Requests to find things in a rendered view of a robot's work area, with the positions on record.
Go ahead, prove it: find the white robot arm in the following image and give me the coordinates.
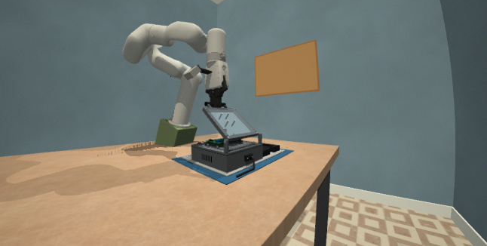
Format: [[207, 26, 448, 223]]
[[122, 22, 226, 128]]

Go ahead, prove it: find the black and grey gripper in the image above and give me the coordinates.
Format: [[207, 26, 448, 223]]
[[204, 60, 229, 108]]

